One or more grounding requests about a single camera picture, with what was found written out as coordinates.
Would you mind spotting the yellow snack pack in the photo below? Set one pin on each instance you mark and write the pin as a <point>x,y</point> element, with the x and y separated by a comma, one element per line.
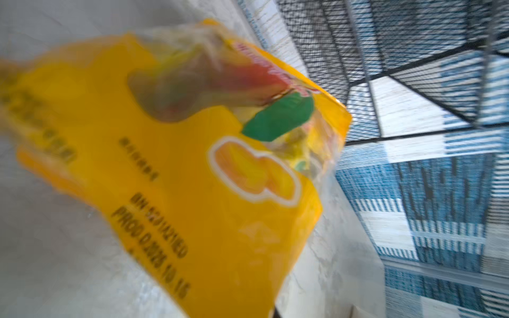
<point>202,151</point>

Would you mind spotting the black mesh shelf rack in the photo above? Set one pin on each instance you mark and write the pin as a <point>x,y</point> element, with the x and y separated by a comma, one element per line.
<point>453,54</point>

